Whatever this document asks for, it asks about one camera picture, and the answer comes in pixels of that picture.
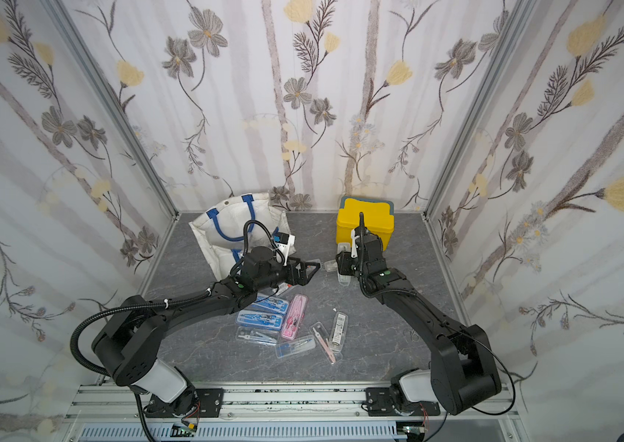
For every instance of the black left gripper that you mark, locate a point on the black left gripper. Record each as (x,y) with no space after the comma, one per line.
(302,279)

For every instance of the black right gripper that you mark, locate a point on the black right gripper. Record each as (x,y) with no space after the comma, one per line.
(358,260)

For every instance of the clear case pink compass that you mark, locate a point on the clear case pink compass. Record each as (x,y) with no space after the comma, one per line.
(322,338)

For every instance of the clear labelled case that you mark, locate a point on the clear labelled case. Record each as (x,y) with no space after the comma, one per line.
(343,276)
(339,332)

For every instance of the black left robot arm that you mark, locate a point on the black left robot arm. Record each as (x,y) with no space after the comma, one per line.
(128,345)

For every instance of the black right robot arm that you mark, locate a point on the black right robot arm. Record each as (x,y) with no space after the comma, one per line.
(462,371)

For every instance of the blue compass case upper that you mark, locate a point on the blue compass case upper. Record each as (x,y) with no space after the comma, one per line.
(271,305)

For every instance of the blue compass case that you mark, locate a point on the blue compass case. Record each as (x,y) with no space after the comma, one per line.
(271,305)
(260,320)

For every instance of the blue compass case lower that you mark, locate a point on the blue compass case lower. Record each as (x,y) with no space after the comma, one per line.
(260,320)

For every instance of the clear compass case bottom middle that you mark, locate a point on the clear compass case bottom middle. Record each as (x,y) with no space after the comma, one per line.
(295,347)

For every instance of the clear compass case bottom left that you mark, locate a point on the clear compass case bottom left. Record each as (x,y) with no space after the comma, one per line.
(257,336)

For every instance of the white canvas tote bag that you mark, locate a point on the white canvas tote bag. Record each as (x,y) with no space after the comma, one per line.
(219,230)

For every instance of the clear case near box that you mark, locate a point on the clear case near box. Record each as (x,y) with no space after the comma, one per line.
(330,266)

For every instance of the red label clear case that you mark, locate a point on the red label clear case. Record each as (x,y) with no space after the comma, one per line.
(281,289)

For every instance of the yellow storage box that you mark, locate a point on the yellow storage box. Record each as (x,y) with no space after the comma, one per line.
(378,218)

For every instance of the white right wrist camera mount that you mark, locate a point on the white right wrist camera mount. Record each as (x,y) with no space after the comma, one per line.
(355,238)

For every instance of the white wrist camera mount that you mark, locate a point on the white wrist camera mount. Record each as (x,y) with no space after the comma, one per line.
(284,243)
(355,238)

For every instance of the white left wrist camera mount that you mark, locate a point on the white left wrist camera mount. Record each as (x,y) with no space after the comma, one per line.
(284,243)

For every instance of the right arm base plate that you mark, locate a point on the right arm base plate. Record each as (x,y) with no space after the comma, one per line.
(389,402)

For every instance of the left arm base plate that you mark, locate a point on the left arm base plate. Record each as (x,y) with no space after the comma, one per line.
(205,403)

